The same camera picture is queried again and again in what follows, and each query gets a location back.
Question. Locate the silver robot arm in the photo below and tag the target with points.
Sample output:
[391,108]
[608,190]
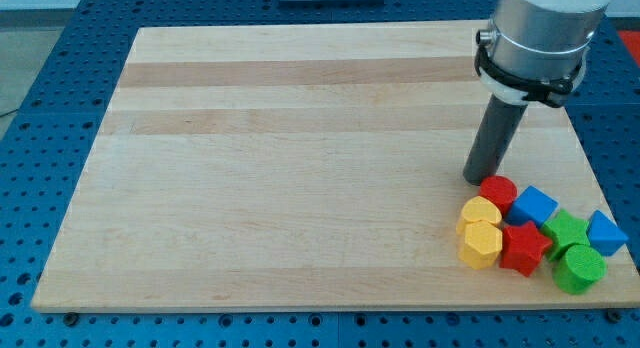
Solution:
[535,50]

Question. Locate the light wooden board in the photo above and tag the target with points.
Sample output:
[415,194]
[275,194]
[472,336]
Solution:
[290,168]

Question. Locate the yellow heart block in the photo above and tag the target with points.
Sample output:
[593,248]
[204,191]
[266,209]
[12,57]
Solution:
[478,209]

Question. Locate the yellow hexagon block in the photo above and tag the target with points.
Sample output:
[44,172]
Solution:
[480,244]

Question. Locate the red cylinder block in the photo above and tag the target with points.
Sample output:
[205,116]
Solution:
[499,190]

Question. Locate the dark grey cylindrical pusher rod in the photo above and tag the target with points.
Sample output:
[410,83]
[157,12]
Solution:
[496,130]

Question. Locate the blue cube block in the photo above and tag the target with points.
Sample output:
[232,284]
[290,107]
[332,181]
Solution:
[531,205]

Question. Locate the red star block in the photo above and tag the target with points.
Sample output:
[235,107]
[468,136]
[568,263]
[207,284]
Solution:
[523,248]

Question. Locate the green star block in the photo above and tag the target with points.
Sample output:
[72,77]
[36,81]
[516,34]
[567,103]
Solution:
[565,231]

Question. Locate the green cylinder block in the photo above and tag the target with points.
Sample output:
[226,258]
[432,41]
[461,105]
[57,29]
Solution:
[579,269]

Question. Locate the blue triangle block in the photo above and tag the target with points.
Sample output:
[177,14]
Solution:
[604,235]

